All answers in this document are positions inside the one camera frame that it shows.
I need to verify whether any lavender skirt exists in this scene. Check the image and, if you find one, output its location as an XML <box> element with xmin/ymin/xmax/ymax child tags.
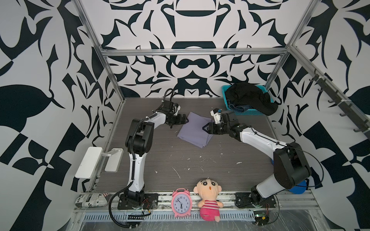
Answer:
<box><xmin>177</xmin><ymin>112</ymin><xmax>213</xmax><ymax>148</ymax></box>

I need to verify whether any black garment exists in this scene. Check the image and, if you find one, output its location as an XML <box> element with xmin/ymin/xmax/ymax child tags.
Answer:
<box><xmin>225</xmin><ymin>82</ymin><xmax>278</xmax><ymax>115</ymax></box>

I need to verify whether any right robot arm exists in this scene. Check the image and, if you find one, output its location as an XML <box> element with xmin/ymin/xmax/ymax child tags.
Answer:
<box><xmin>202</xmin><ymin>108</ymin><xmax>312</xmax><ymax>205</ymax></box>

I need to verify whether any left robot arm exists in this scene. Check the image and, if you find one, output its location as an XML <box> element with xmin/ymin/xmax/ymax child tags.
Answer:
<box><xmin>123</xmin><ymin>100</ymin><xmax>189</xmax><ymax>206</ymax></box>

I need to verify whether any denim garment in basket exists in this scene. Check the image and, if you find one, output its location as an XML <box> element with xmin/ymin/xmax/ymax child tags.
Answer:
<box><xmin>226</xmin><ymin>100</ymin><xmax>252</xmax><ymax>113</ymax></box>

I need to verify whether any teal plastic basket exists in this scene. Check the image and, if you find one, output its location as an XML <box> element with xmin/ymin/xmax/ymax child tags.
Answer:
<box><xmin>221</xmin><ymin>85</ymin><xmax>267</xmax><ymax>115</ymax></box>

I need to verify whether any plush doll pink shirt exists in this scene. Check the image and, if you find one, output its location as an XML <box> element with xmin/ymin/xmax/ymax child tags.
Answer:
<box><xmin>193</xmin><ymin>179</ymin><xmax>224</xmax><ymax>222</ymax></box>

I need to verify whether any white rectangular panel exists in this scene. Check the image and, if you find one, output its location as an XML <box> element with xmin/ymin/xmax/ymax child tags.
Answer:
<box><xmin>75</xmin><ymin>147</ymin><xmax>103</xmax><ymax>179</ymax></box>
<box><xmin>105</xmin><ymin>148</ymin><xmax>123</xmax><ymax>172</ymax></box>

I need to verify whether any pink alarm clock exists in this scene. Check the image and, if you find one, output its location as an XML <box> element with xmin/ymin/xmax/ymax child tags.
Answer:
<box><xmin>171</xmin><ymin>188</ymin><xmax>193</xmax><ymax>218</ymax></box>

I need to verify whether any blue cloth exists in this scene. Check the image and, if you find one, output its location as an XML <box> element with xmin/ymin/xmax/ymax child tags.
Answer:
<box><xmin>289</xmin><ymin>179</ymin><xmax>309</xmax><ymax>194</ymax></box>

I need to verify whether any small circuit board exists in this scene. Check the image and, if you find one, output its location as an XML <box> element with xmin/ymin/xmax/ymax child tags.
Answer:
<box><xmin>253</xmin><ymin>211</ymin><xmax>269</xmax><ymax>227</ymax></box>

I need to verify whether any folded newspaper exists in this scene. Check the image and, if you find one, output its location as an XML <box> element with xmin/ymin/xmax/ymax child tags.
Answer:
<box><xmin>75</xmin><ymin>193</ymin><xmax>111</xmax><ymax>208</ymax></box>

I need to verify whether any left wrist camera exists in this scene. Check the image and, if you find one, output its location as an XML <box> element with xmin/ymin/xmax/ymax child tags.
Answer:
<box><xmin>172</xmin><ymin>103</ymin><xmax>181</xmax><ymax>115</ymax></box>

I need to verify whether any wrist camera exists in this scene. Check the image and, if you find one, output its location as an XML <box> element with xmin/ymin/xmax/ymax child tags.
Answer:
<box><xmin>210</xmin><ymin>108</ymin><xmax>222</xmax><ymax>124</ymax></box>
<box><xmin>172</xmin><ymin>103</ymin><xmax>181</xmax><ymax>115</ymax></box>

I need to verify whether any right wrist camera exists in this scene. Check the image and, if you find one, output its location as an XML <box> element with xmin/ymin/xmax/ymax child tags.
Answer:
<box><xmin>210</xmin><ymin>108</ymin><xmax>222</xmax><ymax>124</ymax></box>

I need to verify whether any black corrugated cable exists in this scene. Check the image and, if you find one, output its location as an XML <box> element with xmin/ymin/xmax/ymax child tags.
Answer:
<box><xmin>108</xmin><ymin>181</ymin><xmax>151</xmax><ymax>229</ymax></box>

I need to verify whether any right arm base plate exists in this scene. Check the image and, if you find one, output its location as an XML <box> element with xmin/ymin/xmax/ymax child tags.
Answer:
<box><xmin>235</xmin><ymin>192</ymin><xmax>277</xmax><ymax>208</ymax></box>

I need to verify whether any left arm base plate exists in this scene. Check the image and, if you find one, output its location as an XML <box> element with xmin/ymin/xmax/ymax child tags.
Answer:
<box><xmin>118</xmin><ymin>193</ymin><xmax>159</xmax><ymax>210</ymax></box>

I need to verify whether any grey wall hook rail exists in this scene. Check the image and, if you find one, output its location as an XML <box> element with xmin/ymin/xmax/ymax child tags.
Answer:
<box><xmin>310</xmin><ymin>69</ymin><xmax>370</xmax><ymax>139</ymax></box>

